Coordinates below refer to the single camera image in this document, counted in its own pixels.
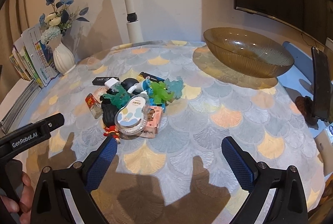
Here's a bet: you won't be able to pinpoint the red transparent lighter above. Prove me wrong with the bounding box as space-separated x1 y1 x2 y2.
85 93 103 119

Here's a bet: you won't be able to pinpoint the pink oval utility knife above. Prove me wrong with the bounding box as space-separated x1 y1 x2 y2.
93 87 107 101

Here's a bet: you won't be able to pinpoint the red-robed black-haired figurine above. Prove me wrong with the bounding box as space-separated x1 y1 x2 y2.
101 99 120 144

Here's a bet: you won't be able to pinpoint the black USB stick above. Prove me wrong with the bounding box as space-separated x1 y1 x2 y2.
92 77 119 86

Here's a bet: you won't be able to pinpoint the white charger cube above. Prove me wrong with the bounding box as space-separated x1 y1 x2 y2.
104 78 120 90

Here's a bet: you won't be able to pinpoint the teal translucent toy figure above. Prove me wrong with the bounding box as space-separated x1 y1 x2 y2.
100 83 131 109

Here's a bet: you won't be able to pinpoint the black-headed white-coat figurine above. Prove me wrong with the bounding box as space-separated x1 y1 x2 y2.
121 78 151 94

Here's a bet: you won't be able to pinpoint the pink snack packet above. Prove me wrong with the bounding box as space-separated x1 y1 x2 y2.
139 106 163 138

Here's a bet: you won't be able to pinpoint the green translucent toy figure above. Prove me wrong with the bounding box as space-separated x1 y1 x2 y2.
148 82 174 105

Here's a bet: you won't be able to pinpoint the light blue translucent toy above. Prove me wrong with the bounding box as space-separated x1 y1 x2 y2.
164 76 184 99

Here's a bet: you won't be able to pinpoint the person's left hand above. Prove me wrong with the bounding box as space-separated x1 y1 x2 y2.
1 172 34 224

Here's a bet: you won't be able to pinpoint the white ribbed ceramic vase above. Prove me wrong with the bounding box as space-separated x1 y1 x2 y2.
53 36 76 75

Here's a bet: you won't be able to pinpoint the stack of books and leaflets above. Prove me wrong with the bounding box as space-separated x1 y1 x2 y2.
13 24 59 88

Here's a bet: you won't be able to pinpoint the blue and white artificial flowers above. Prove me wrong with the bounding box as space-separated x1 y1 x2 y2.
39 0 89 45

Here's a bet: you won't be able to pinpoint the brown object beside table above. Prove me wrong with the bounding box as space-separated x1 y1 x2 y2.
295 96 318 125

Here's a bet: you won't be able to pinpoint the patterned fan-motif tablecloth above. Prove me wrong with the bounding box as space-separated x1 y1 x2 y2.
21 41 325 223

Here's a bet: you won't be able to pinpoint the white floor lamp pole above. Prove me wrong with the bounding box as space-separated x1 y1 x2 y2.
124 0 143 43

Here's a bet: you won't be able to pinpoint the black phone on stand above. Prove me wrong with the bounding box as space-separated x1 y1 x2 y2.
311 47 331 121

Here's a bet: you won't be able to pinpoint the amber ribbed glass bowl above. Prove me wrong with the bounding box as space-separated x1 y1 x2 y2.
203 27 295 78

